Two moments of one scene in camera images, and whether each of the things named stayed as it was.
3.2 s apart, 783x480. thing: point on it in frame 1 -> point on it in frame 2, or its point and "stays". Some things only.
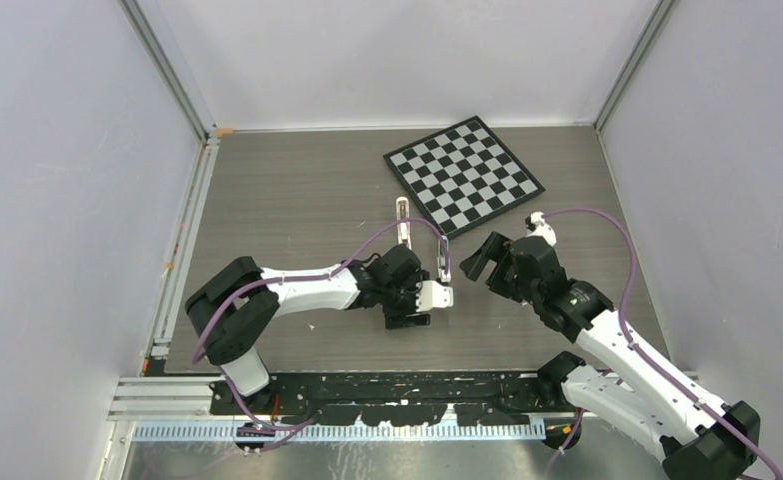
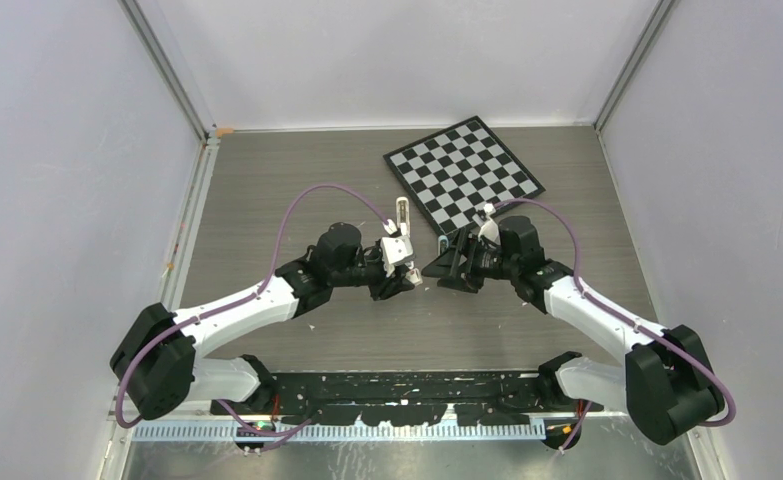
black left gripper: x=394 y=318 -> x=388 y=285
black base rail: x=382 y=399 stays
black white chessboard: x=460 y=177 stays
